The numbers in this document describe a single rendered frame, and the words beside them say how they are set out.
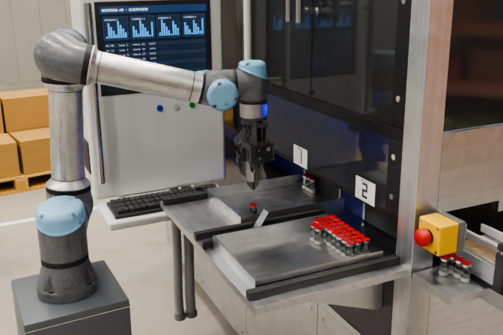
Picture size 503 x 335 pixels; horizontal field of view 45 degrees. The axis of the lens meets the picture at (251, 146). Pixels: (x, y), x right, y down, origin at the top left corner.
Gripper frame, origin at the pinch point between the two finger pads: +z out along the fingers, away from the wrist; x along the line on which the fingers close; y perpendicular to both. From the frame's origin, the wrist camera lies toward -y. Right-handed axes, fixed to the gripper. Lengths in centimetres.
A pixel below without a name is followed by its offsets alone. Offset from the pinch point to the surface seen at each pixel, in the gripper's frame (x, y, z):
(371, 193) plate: 20.0, 29.1, -3.5
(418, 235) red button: 16, 51, -2
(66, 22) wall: 75, -851, 13
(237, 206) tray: 0.0, -10.7, 10.4
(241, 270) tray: -17.6, 31.5, 8.0
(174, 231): -4, -66, 40
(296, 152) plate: 20.1, -10.0, -4.1
